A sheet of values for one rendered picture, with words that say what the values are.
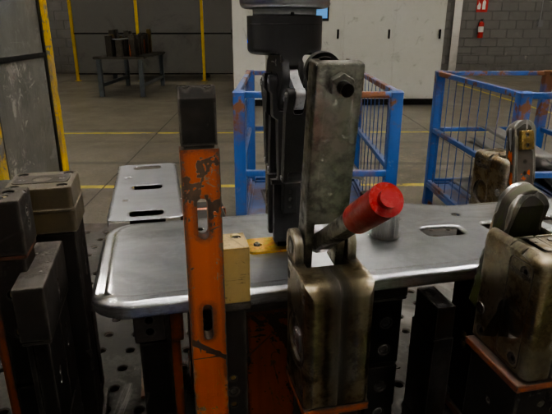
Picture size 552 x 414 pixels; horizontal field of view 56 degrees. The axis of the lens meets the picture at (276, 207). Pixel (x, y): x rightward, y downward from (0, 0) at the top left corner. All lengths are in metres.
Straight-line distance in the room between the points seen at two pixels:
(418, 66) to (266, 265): 8.35
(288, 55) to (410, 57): 8.29
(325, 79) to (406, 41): 8.38
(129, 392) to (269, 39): 0.59
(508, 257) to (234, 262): 0.23
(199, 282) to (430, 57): 8.54
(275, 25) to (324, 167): 0.17
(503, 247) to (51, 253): 0.46
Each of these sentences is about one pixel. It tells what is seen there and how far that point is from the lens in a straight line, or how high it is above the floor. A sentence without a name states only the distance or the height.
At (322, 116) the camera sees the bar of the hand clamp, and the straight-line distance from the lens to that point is 0.38.
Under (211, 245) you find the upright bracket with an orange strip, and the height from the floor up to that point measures 1.08.
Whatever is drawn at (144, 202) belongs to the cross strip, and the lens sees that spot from 0.76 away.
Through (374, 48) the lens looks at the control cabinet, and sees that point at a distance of 8.64.
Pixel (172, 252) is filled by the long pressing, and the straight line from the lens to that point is 0.59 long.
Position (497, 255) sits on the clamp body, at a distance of 0.49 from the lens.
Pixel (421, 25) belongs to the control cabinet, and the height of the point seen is 1.23.
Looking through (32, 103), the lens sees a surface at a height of 0.76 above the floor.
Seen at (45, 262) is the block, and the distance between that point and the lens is 0.60.
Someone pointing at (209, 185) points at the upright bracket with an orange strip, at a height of 1.13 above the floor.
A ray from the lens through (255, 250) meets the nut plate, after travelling 0.57.
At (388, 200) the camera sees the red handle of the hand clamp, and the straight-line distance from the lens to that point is 0.31.
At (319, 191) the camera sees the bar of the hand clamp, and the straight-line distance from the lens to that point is 0.41.
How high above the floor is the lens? 1.24
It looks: 19 degrees down
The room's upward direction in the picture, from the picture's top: straight up
